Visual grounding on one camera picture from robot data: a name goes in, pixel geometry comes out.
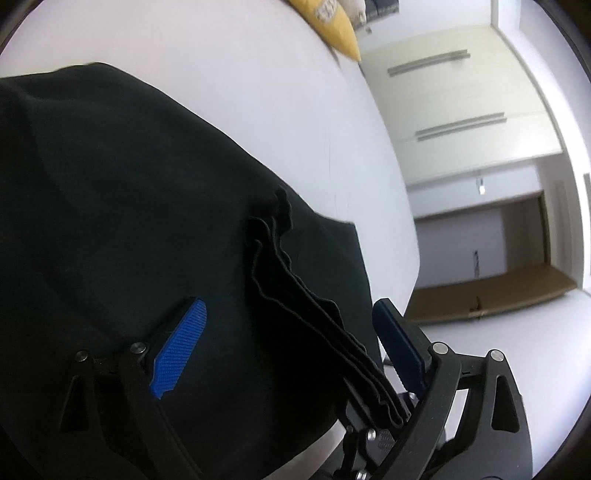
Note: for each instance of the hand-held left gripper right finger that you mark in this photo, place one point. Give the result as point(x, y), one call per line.
point(399, 341)

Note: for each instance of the yellow cushion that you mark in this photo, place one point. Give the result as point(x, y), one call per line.
point(341, 32)

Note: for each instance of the black pants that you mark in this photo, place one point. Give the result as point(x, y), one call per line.
point(115, 207)

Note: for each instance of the white wardrobe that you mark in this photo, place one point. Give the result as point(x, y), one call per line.
point(461, 92)

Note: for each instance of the flat white pillow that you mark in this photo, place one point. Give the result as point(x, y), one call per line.
point(355, 9)

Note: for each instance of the bed with white sheet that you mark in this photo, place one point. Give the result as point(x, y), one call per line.
point(231, 46)

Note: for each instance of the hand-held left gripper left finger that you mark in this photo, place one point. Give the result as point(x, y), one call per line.
point(180, 344)

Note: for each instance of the dark grey nightstand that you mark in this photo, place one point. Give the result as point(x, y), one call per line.
point(383, 5)

